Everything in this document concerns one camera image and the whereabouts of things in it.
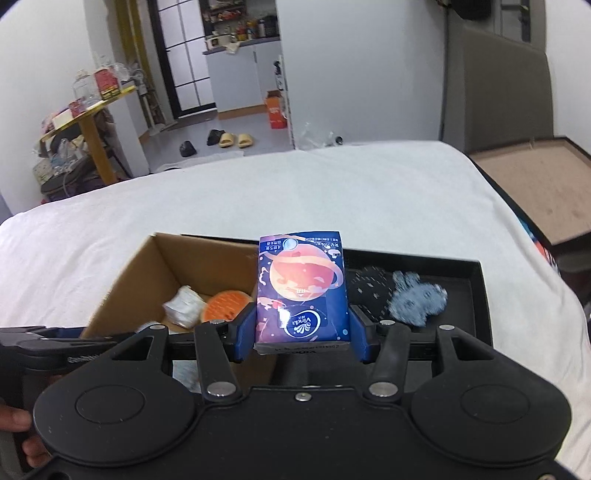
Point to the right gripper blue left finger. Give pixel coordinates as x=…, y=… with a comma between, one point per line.
x=244, y=332

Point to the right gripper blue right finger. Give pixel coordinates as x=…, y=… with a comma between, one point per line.
x=358, y=325

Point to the plush hamburger toy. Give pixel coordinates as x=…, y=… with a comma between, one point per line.
x=225, y=305

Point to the small grey denim plush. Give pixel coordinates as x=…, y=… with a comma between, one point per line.
x=415, y=301

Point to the purple planet tissue pack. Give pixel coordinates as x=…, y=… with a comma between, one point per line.
x=301, y=300

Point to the white tissue packet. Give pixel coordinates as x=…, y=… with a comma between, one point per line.
x=185, y=308

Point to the grey-blue plush toy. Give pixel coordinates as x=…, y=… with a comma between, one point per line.
x=183, y=371

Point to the person's left hand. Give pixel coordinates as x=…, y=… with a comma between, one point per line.
x=14, y=420

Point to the black stitched fabric plush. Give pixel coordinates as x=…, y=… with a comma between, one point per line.
x=371, y=288

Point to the white bed blanket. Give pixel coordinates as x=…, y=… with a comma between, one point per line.
x=59, y=260

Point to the black shallow tray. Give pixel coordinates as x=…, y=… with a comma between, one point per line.
x=467, y=306

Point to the brown cardboard box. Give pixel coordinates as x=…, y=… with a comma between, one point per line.
x=162, y=265

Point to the black slipper apart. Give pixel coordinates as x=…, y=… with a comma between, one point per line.
x=186, y=149

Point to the right yellow slipper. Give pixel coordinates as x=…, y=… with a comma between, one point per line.
x=245, y=141

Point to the left yellow slipper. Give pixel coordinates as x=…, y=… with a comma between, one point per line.
x=227, y=140

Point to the black slipper near yellow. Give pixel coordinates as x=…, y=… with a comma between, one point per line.
x=214, y=136

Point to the orange carton on floor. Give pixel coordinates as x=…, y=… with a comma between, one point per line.
x=276, y=109

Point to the large brown framed board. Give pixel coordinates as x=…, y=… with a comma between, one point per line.
x=546, y=182

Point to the yellow round table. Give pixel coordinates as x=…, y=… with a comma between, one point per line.
x=90, y=133

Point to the white kitchen cabinet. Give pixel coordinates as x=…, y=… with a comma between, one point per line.
x=242, y=79

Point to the grey upholstered panel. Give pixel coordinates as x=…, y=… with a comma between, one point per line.
x=508, y=91

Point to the red box on table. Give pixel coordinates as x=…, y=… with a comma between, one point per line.
x=107, y=83

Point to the black frame glass door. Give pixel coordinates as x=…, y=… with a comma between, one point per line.
x=179, y=37

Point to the black door lock handle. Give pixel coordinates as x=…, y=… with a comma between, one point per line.
x=524, y=9

